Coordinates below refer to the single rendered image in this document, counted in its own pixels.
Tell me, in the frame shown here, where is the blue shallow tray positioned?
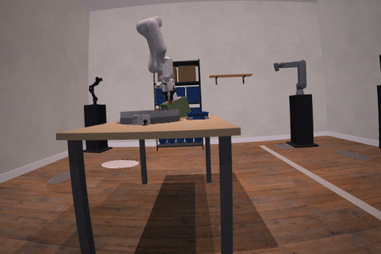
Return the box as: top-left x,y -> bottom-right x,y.
187,111 -> 209,120

